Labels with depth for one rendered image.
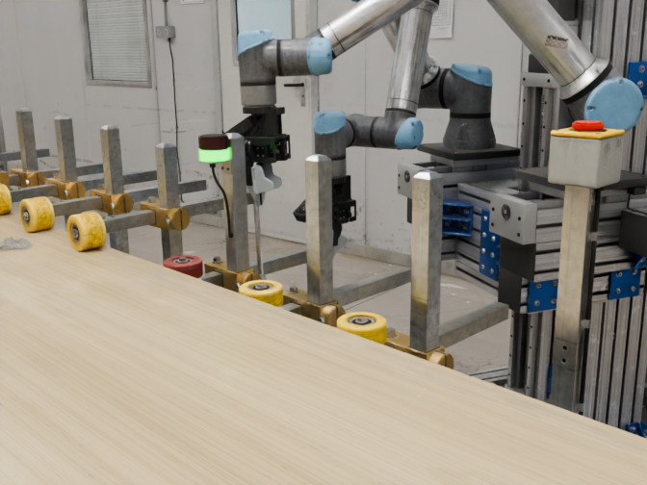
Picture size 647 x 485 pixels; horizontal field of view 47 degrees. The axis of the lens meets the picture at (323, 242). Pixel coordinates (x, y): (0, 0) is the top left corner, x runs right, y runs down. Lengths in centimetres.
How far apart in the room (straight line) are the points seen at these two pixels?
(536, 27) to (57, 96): 598
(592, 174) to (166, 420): 61
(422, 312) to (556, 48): 63
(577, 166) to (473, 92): 115
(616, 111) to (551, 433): 85
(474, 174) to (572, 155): 116
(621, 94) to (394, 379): 83
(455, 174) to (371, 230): 262
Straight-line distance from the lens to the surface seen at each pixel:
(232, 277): 159
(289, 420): 92
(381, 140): 180
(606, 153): 103
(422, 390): 100
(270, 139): 157
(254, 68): 157
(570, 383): 113
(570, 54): 160
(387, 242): 467
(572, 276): 108
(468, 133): 216
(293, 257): 175
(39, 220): 192
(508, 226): 172
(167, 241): 179
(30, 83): 759
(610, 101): 161
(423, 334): 126
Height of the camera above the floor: 134
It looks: 15 degrees down
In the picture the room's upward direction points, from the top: 1 degrees counter-clockwise
